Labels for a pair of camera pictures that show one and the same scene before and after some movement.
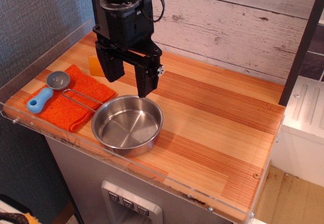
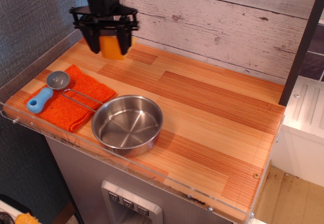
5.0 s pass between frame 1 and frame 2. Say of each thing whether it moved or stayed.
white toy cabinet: stayed
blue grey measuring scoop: stayed
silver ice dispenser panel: stayed
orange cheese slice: moved
